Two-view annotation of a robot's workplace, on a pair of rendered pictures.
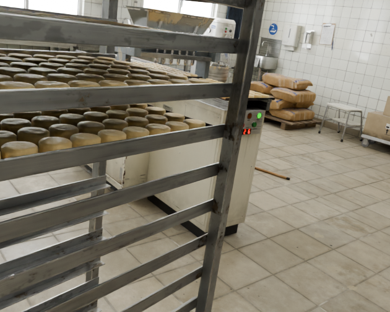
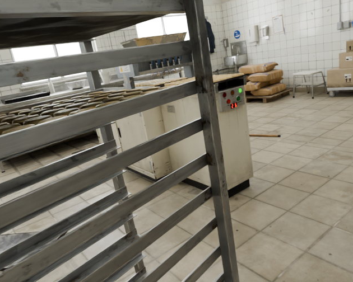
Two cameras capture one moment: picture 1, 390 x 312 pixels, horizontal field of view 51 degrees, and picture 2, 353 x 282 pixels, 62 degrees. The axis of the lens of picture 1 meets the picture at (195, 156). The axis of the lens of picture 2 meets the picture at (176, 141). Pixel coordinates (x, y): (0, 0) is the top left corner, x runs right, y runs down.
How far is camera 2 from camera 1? 0.24 m
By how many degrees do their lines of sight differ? 7
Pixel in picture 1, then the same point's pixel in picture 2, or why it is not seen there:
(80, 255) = (78, 235)
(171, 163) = (184, 146)
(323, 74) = (283, 54)
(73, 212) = (54, 192)
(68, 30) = not seen: outside the picture
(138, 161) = (161, 153)
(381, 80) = (329, 43)
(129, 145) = (96, 115)
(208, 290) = (226, 236)
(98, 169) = not seen: hidden behind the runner
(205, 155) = not seen: hidden behind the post
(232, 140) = (205, 93)
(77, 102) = (15, 78)
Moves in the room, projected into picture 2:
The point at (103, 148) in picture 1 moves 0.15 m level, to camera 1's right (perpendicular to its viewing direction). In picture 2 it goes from (66, 122) to (161, 108)
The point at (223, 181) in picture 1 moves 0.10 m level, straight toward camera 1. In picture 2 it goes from (209, 133) to (208, 146)
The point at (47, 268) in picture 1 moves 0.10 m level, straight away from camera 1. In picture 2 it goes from (43, 256) to (51, 224)
